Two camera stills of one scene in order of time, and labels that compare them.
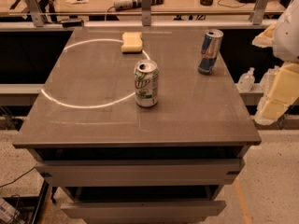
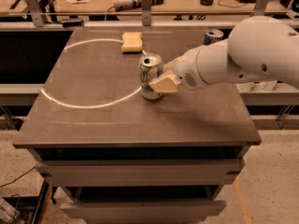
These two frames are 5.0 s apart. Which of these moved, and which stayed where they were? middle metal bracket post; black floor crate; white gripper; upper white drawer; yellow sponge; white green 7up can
Moved: white gripper; white green 7up can
Stayed: middle metal bracket post; yellow sponge; upper white drawer; black floor crate
